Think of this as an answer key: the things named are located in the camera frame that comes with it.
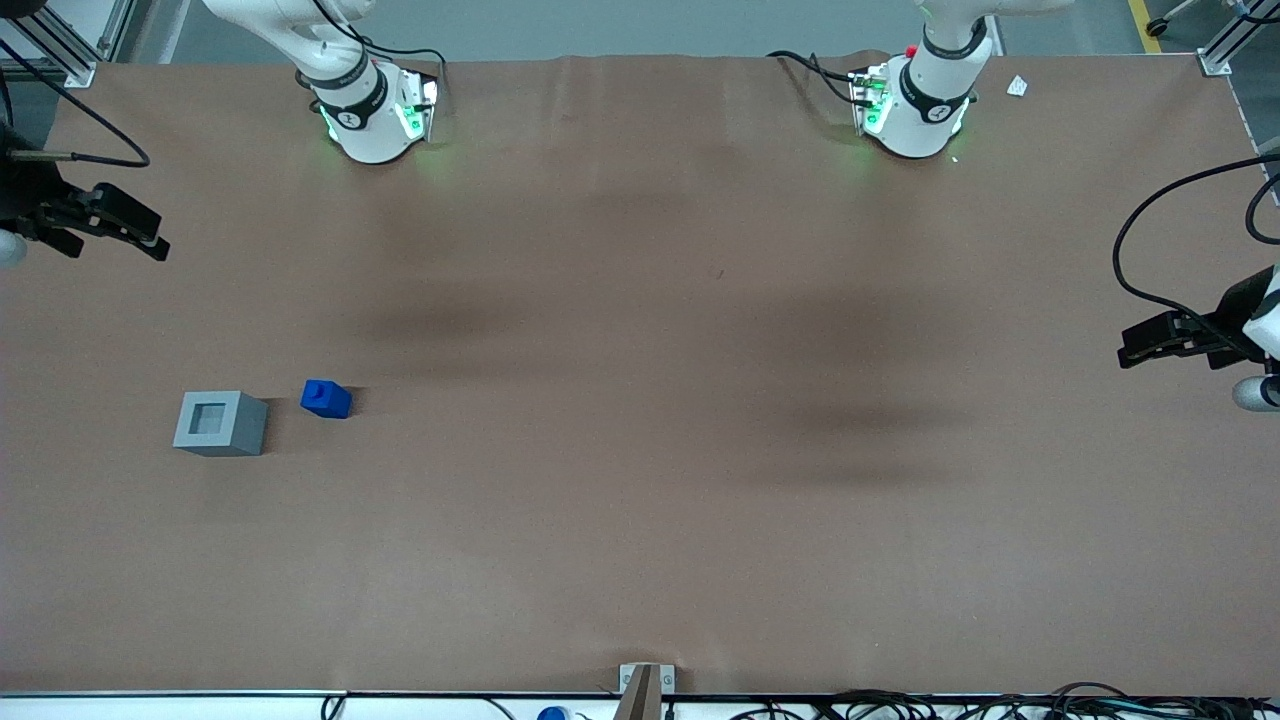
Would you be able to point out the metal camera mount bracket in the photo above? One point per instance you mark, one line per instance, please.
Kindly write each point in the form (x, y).
(645, 695)

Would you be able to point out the black caster wheel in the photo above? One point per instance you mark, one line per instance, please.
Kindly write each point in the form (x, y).
(1158, 27)

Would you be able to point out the blue plastic part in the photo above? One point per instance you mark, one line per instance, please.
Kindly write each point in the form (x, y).
(325, 399)

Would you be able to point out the aluminium frame post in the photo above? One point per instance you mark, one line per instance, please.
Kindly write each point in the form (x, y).
(72, 68)
(1216, 62)

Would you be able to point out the small blue cap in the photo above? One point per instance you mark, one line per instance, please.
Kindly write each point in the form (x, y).
(551, 714)

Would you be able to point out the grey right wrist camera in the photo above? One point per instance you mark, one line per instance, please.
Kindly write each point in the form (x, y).
(9, 249)

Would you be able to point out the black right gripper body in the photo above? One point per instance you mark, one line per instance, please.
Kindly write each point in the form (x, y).
(28, 197)

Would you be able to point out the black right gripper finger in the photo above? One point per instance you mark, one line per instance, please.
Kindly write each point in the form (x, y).
(130, 220)
(55, 240)

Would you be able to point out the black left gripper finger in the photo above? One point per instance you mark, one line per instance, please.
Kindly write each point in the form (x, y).
(1160, 335)
(1228, 355)

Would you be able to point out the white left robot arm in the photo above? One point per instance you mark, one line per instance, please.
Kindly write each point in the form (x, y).
(915, 130)

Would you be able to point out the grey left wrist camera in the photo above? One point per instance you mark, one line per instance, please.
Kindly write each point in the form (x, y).
(1252, 393)

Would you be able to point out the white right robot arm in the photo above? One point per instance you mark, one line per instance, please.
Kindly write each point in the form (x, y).
(365, 135)

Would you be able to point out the paper table cover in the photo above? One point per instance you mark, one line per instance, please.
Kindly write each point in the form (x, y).
(640, 500)

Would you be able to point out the small white paper scrap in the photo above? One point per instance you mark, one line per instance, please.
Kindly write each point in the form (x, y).
(1017, 86)

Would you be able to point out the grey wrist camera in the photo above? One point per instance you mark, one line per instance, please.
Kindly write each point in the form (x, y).
(1252, 393)
(9, 249)

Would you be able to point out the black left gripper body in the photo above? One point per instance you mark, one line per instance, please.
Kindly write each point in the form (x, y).
(1229, 308)

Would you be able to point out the gray square base block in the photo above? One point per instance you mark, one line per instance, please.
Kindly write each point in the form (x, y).
(240, 430)

